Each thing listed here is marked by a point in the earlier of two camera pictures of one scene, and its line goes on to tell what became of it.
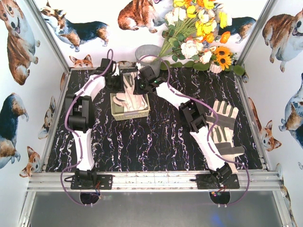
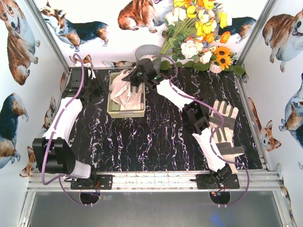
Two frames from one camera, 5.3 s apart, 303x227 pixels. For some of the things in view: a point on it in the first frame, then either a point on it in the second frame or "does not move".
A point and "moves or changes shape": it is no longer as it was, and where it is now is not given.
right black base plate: x=204 y=181 does not move
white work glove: x=130 y=101 moves or changes shape
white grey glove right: x=222 y=138 does not move
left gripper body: x=116 y=83 to x=95 y=85
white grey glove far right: x=227 y=117 does not move
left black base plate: x=101 y=182 does not move
